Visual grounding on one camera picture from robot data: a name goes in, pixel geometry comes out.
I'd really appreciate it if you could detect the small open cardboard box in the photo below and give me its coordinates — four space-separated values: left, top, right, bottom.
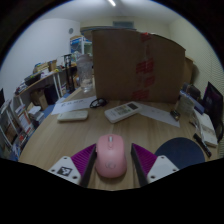
184 56 195 86

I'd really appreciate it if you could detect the round dark blue mouse pad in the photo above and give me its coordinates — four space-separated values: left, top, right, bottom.
154 137 206 170

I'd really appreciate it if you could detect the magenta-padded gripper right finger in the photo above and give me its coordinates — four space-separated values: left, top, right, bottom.
130 143 180 188

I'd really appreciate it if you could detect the white paperback book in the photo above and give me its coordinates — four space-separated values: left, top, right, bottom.
194 111 219 148

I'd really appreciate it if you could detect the cluttered white side desk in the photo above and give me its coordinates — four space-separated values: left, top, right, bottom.
14 53 79 104

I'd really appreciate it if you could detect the pink computer mouse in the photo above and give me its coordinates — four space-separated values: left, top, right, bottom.
94 133 128 179

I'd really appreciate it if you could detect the clear plastic water bottle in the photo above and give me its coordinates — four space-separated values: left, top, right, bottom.
76 53 94 94

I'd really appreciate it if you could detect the white remote control with display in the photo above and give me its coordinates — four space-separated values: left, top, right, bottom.
104 101 143 124

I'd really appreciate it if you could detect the bookshelf unit with books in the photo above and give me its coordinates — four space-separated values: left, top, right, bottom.
0 88 46 161

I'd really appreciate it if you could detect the wall air vent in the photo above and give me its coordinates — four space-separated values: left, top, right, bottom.
112 20 135 29

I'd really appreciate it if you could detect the large cardboard box with red tape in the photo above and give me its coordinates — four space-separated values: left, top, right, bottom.
91 29 187 104

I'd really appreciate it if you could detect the black marker pen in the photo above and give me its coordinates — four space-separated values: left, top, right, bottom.
193 133 213 158

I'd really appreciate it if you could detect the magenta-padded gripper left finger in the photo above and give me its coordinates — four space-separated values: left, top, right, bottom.
48 143 98 188

